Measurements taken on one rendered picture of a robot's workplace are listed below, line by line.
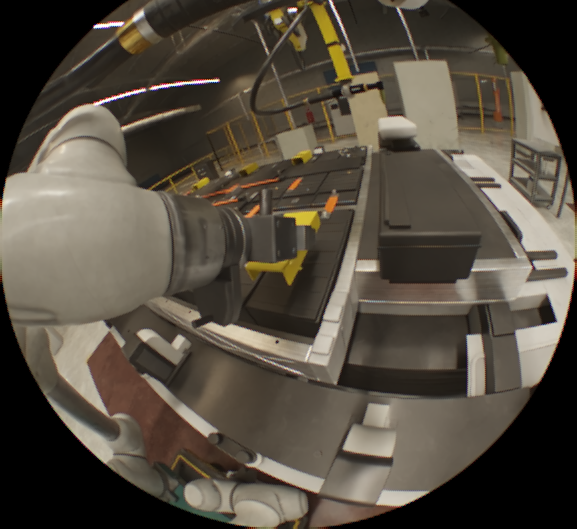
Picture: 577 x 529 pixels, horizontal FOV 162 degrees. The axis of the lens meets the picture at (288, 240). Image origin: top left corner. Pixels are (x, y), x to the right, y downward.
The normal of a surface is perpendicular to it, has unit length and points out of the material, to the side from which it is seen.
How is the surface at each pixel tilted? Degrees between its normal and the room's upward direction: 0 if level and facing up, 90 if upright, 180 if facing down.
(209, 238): 90
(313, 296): 0
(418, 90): 90
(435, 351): 0
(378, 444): 24
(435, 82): 90
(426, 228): 0
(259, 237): 55
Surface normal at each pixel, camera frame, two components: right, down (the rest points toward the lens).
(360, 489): -0.30, -0.80
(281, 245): 0.88, -0.01
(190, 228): 0.84, -0.28
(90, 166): 0.57, -0.75
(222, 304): -0.48, 0.04
